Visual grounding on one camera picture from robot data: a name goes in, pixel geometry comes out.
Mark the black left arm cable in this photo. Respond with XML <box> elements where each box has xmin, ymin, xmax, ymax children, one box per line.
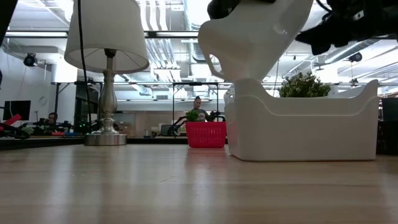
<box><xmin>76</xmin><ymin>0</ymin><xmax>93</xmax><ymax>134</ymax></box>

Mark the person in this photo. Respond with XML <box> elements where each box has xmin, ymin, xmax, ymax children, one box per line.
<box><xmin>190</xmin><ymin>95</ymin><xmax>211</xmax><ymax>123</ymax></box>
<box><xmin>45</xmin><ymin>111</ymin><xmax>60</xmax><ymax>126</ymax></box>

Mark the small green background plant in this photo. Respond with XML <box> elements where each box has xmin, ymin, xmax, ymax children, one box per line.
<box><xmin>185</xmin><ymin>110</ymin><xmax>200</xmax><ymax>123</ymax></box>

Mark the red background object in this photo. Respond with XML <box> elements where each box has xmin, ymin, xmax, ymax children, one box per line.
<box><xmin>0</xmin><ymin>113</ymin><xmax>22</xmax><ymax>127</ymax></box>

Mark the black computer monitor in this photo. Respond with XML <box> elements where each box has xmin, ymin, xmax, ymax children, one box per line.
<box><xmin>2</xmin><ymin>100</ymin><xmax>32</xmax><ymax>121</ymax></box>
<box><xmin>381</xmin><ymin>98</ymin><xmax>398</xmax><ymax>122</ymax></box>

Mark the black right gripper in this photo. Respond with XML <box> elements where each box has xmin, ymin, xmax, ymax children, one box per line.
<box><xmin>295</xmin><ymin>0</ymin><xmax>382</xmax><ymax>55</ymax></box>

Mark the silver lamp with white shade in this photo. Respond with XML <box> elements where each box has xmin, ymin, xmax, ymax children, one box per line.
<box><xmin>63</xmin><ymin>0</ymin><xmax>150</xmax><ymax>147</ymax></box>

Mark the red slotted plastic basket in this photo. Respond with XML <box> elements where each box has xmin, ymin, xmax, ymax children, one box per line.
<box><xmin>185</xmin><ymin>121</ymin><xmax>228</xmax><ymax>149</ymax></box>

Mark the green potted plant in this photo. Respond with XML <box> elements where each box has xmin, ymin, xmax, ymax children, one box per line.
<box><xmin>278</xmin><ymin>72</ymin><xmax>331</xmax><ymax>98</ymax></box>

